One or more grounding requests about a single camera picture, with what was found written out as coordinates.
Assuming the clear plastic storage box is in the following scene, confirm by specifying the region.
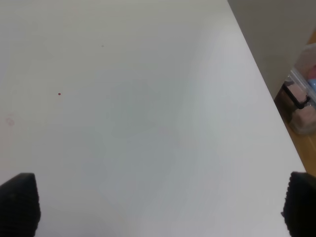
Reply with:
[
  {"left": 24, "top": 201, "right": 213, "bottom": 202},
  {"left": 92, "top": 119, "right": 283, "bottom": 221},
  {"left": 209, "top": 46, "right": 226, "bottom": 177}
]
[{"left": 276, "top": 43, "right": 316, "bottom": 134}]

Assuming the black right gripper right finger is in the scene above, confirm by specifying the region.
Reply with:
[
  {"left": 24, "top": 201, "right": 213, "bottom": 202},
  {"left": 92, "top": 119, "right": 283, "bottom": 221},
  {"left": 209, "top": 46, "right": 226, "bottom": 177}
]
[{"left": 281, "top": 172, "right": 316, "bottom": 237}]

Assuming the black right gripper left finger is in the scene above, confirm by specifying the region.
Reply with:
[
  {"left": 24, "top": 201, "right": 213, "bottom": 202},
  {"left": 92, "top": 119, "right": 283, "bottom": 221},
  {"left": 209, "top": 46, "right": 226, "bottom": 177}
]
[{"left": 0, "top": 173, "right": 40, "bottom": 237}]

